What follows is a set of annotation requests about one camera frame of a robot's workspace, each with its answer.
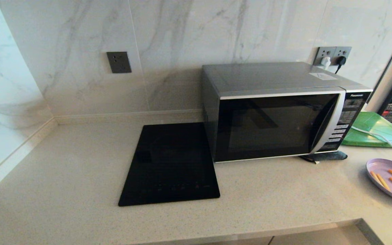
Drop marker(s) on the green plastic cutting board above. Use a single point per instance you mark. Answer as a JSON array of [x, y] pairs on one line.
[[376, 134]]

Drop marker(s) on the purple plastic plate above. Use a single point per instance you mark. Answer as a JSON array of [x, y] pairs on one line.
[[379, 165]]

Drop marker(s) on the beige cabinet front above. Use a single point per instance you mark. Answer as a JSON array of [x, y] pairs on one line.
[[250, 243], [318, 239]]

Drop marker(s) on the dark grey cloth pad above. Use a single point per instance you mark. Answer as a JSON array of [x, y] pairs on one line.
[[332, 156]]

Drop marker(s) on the black glass induction cooktop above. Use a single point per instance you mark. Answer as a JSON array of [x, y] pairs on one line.
[[168, 163]]

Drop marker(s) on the white power plug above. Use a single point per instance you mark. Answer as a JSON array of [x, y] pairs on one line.
[[325, 62]]

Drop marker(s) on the silver Panasonic microwave oven body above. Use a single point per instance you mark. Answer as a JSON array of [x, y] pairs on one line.
[[267, 76]]

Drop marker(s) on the grey wall socket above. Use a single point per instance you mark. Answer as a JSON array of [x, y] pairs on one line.
[[322, 51], [344, 51], [118, 62]]

